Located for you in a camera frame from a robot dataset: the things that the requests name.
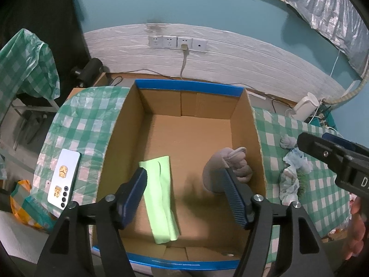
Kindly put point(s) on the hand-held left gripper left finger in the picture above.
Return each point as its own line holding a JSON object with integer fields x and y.
{"x": 135, "y": 192}

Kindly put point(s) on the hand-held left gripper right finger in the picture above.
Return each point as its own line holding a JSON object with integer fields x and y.
{"x": 233, "y": 196}

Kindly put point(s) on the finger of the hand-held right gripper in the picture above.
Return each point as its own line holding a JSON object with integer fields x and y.
{"x": 338, "y": 141}
{"x": 317, "y": 148}

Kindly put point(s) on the grey sock ball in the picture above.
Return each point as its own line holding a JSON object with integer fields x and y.
{"x": 288, "y": 142}

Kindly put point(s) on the beige sock bundle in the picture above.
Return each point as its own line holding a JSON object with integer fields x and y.
{"x": 214, "y": 170}

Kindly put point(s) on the cardboard box with blue edge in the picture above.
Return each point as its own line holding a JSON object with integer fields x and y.
{"x": 187, "y": 138}

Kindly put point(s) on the person's right hand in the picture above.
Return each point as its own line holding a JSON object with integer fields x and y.
{"x": 359, "y": 228}

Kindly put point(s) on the pale blue crumpled cloth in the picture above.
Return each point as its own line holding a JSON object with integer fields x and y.
{"x": 298, "y": 161}

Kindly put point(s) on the light green cloth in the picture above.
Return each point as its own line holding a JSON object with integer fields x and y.
{"x": 161, "y": 199}

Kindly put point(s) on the white power strip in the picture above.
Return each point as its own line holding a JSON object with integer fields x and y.
{"x": 321, "y": 119}

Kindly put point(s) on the green fuzzy cloth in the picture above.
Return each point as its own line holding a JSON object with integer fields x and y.
{"x": 302, "y": 180}

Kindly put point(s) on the white electric kettle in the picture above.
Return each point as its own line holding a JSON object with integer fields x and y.
{"x": 305, "y": 106}

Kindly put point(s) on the white smartphone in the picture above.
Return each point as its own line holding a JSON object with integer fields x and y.
{"x": 65, "y": 176}

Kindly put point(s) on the white plastic strip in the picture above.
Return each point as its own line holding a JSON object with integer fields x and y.
{"x": 258, "y": 95}

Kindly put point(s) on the green checked plastic tablecloth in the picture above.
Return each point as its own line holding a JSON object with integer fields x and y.
{"x": 86, "y": 127}

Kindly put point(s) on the teal packet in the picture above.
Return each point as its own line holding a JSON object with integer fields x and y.
{"x": 37, "y": 212}

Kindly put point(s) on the orange bag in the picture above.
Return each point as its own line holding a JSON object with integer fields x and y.
{"x": 18, "y": 199}

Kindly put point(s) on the white paper towel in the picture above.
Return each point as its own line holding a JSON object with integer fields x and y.
{"x": 17, "y": 236}

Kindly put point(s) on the black cylindrical device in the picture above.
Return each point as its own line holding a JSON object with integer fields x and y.
{"x": 89, "y": 69}

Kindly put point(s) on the silver plastic tarp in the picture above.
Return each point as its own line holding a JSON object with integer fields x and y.
{"x": 325, "y": 5}

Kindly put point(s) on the green checked chair cover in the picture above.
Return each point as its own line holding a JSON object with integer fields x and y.
{"x": 23, "y": 63}

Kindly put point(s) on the metal chair frame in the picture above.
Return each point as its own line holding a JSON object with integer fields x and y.
{"x": 34, "y": 106}

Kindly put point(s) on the white wall socket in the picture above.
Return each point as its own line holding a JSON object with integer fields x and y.
{"x": 169, "y": 42}
{"x": 155, "y": 41}
{"x": 181, "y": 41}

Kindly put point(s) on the white single-hole wall plate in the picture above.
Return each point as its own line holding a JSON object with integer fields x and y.
{"x": 199, "y": 45}

